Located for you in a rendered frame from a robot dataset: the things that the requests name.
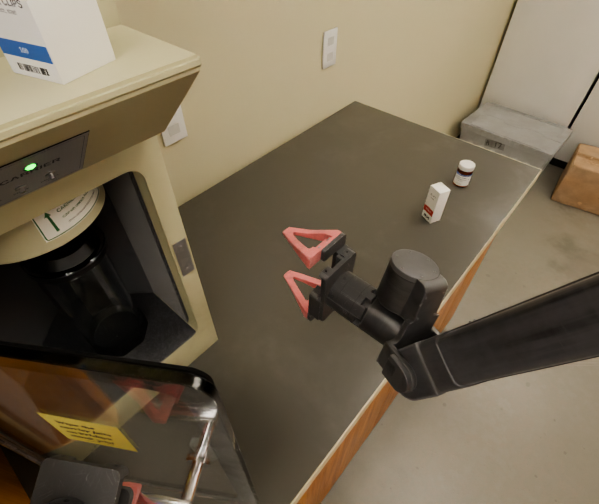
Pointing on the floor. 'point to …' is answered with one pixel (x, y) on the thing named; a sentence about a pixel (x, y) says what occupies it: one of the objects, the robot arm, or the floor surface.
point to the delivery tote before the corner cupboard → (514, 134)
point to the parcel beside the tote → (598, 182)
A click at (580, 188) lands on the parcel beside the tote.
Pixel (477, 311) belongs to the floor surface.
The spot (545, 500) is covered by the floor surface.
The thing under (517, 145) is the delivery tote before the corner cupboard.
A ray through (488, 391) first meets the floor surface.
